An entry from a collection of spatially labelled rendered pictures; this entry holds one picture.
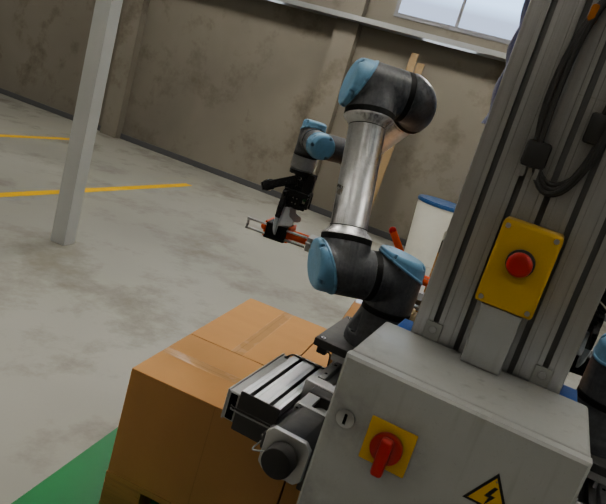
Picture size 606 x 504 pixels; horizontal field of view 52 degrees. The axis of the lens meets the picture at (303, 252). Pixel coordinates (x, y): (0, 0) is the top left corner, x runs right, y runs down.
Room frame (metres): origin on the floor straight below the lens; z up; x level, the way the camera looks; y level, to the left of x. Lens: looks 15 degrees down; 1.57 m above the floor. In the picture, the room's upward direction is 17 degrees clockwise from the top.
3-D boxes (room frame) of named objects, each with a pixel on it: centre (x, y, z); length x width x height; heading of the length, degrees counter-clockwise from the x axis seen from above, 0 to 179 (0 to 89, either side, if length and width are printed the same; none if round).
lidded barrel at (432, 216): (7.22, -1.40, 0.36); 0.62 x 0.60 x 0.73; 70
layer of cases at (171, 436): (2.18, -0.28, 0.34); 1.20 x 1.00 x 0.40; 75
